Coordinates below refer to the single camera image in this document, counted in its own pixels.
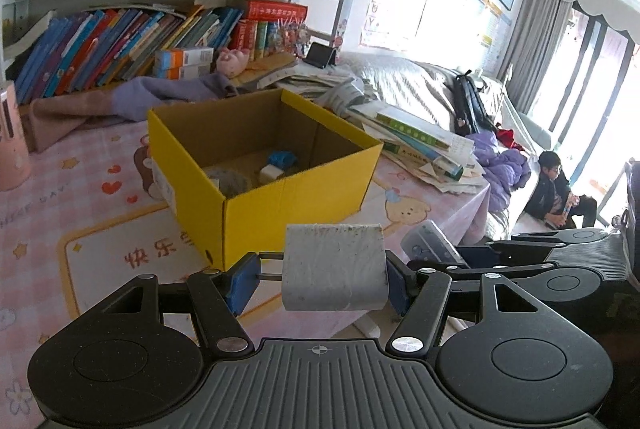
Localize red standing books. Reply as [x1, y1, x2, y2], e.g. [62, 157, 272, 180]
[229, 20, 268, 60]

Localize pile of papers and booklets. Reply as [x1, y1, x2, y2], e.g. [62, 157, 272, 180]
[235, 51, 488, 194]

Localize white handheld device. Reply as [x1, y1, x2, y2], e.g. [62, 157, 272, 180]
[402, 219, 468, 266]

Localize blue whistle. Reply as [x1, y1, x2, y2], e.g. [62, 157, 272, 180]
[267, 151, 300, 170]

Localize pink cylindrical container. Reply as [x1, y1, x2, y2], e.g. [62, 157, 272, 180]
[0, 80, 32, 192]

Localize thick red book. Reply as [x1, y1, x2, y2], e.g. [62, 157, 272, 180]
[235, 0, 309, 22]

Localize colourful decoration bundle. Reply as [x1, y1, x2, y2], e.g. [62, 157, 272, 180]
[265, 20, 311, 57]

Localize black backpack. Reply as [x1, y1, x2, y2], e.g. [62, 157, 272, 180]
[450, 70, 498, 136]

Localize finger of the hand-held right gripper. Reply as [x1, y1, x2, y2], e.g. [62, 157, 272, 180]
[406, 258, 552, 283]
[451, 235, 552, 267]

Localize black phone stand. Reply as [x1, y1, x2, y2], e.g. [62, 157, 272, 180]
[305, 41, 338, 70]

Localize orange and white carton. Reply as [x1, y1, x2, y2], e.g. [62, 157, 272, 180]
[152, 64, 213, 80]
[155, 46, 215, 67]

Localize grey foam block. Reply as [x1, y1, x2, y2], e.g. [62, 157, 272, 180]
[281, 223, 390, 312]

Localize grey quilted blanket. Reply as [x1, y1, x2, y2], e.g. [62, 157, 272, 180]
[340, 51, 506, 144]

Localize purple jacket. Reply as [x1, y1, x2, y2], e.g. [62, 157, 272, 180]
[467, 131, 532, 210]

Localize yellow cardboard box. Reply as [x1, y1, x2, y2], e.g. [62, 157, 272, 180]
[146, 88, 385, 271]

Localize pink pig toy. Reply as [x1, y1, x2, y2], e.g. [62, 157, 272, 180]
[216, 48, 251, 77]

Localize purple cloth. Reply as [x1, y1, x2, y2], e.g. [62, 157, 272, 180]
[111, 73, 238, 122]

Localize long row of leaning books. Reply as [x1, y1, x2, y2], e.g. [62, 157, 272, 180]
[12, 4, 246, 102]

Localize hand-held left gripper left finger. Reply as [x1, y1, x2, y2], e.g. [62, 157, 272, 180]
[75, 253, 263, 357]

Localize pink checked tablecloth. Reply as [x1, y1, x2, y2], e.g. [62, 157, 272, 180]
[0, 119, 493, 410]

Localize grey curtain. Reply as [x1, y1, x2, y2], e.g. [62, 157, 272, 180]
[495, 0, 576, 132]

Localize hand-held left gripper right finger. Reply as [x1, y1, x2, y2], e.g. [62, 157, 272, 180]
[385, 254, 566, 355]

